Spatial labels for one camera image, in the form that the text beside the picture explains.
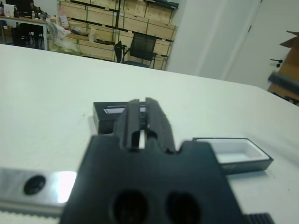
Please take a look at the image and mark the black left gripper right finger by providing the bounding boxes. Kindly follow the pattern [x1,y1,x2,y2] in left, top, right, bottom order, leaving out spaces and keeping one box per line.
[146,97,176,152]

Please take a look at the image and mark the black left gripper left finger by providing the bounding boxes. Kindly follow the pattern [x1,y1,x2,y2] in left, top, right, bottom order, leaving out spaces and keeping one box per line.
[114,99,141,150]

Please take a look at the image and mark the black printed box lid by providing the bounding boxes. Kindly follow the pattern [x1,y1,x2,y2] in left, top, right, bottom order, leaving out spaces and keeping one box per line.
[93,101,148,135]

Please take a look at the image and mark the black smartphone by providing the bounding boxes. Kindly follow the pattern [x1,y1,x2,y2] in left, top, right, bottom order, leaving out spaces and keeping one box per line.
[267,71,299,94]

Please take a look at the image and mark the black box with white insert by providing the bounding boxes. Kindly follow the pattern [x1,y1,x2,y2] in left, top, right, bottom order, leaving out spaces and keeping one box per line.
[192,137,274,175]

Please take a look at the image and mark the black mesh office chair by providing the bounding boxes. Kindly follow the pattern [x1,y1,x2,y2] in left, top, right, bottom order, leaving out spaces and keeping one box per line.
[122,32,158,68]

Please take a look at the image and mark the small clear plastic bag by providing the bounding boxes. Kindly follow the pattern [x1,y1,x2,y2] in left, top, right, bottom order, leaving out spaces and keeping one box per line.
[88,28,98,42]

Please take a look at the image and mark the crumpled yellowish plastic bag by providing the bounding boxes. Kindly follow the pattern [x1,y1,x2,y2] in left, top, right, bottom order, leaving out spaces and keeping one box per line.
[48,22,84,56]

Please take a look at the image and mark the stacked wooden crates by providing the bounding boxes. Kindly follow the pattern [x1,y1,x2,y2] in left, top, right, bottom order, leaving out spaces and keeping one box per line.
[57,0,178,70]

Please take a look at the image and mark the pink white package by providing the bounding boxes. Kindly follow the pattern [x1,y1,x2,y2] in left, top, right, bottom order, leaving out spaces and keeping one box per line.
[58,7,70,30]

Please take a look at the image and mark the long black case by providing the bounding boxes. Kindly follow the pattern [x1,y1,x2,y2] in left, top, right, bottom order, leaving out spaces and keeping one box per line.
[144,0,179,7]

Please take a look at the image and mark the black floor stand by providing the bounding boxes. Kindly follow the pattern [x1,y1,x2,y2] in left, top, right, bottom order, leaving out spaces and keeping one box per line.
[273,92,299,105]

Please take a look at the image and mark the black desk chair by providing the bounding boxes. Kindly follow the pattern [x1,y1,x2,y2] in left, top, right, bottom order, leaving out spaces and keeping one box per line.
[11,22,45,49]

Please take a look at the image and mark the white door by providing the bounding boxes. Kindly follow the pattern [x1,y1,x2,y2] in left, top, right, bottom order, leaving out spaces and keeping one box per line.
[224,0,299,91]

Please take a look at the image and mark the white office desk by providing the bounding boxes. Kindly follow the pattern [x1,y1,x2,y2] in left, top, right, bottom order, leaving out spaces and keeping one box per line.
[0,15,50,51]

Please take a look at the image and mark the seated person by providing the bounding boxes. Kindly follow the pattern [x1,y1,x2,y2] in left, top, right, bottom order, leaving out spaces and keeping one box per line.
[22,0,35,16]

